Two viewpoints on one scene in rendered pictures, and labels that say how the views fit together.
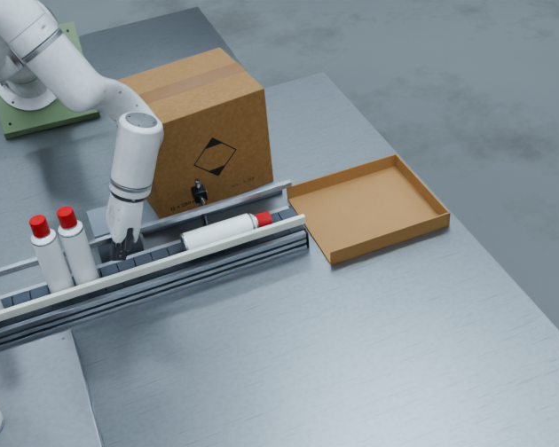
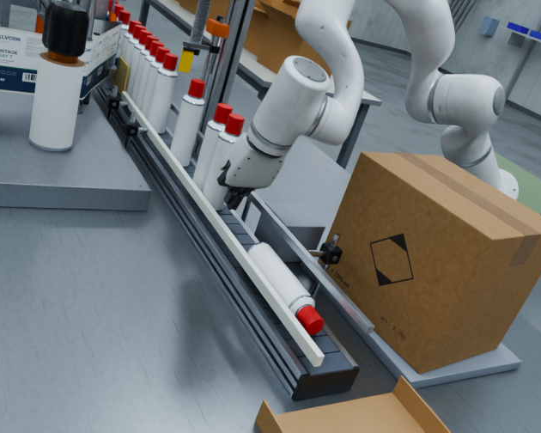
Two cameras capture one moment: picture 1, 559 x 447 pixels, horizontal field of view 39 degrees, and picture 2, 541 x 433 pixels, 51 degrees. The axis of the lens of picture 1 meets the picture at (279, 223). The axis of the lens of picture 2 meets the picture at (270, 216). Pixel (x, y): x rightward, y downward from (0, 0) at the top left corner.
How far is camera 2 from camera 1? 1.37 m
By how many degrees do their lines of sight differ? 61
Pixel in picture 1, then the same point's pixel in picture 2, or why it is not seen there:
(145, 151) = (276, 88)
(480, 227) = not seen: outside the picture
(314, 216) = (361, 417)
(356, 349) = (65, 418)
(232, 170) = (393, 298)
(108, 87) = (331, 31)
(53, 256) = (205, 143)
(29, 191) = not seen: hidden behind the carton
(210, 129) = (408, 222)
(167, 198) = not seen: hidden behind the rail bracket
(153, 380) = (82, 242)
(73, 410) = (45, 177)
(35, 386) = (85, 167)
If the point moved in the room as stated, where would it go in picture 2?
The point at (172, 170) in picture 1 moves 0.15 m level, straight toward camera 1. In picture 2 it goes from (352, 225) to (280, 216)
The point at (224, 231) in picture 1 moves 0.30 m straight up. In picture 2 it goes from (275, 275) to (336, 106)
